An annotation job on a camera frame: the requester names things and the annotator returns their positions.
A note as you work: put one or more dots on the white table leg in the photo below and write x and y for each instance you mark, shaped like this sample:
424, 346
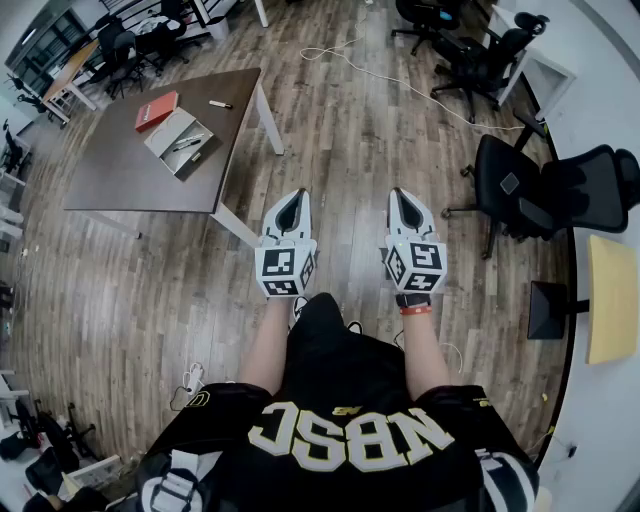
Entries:
270, 120
115, 224
232, 225

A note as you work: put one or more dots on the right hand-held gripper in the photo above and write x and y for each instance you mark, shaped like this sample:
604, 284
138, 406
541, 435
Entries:
417, 265

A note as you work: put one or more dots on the black shelving cabinet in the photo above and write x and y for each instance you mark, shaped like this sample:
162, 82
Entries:
40, 45

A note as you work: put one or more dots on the orange wristband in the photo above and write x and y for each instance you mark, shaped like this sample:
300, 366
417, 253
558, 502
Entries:
416, 310

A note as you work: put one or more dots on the black lettered jersey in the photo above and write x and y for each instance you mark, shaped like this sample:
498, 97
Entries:
350, 465

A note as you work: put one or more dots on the yellow board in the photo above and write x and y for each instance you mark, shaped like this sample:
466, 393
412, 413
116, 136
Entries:
612, 300

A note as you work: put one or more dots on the red flat box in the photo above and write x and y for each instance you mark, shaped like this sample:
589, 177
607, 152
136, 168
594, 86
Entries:
156, 111

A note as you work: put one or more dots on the white power strip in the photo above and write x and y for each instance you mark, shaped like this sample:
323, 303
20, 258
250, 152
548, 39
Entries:
192, 377

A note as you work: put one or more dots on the wooden desk white legs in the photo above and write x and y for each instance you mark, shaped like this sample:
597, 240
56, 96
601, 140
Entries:
70, 70

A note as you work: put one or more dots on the person's right forearm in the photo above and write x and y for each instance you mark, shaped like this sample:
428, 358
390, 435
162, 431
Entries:
422, 350

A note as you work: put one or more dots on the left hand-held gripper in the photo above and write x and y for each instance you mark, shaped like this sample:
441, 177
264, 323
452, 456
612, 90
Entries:
285, 262

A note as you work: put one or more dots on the person's left white shoe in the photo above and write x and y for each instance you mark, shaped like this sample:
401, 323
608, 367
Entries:
300, 307

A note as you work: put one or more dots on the white waste bin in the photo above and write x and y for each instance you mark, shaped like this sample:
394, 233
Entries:
218, 27

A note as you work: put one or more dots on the black monitor stand base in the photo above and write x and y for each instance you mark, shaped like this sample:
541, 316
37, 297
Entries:
547, 310

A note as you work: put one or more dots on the person's left forearm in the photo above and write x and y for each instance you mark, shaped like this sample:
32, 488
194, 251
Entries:
267, 345

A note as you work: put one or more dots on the grey tray box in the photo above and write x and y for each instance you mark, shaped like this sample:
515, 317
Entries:
172, 127

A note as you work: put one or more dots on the black trousers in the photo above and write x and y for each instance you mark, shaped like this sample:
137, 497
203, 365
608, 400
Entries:
340, 350

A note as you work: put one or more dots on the beige marker pen black cap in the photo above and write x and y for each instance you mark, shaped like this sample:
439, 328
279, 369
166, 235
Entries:
219, 104

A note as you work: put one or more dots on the black office chair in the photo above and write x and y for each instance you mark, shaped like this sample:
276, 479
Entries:
425, 20
122, 55
510, 200
162, 40
480, 65

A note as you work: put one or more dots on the person's white shoe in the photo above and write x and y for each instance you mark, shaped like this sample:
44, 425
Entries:
300, 307
355, 327

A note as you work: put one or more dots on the person's right white shoe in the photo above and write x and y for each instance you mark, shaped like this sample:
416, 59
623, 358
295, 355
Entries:
355, 327

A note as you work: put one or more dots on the grey square pad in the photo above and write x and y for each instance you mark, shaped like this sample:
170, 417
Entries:
511, 184

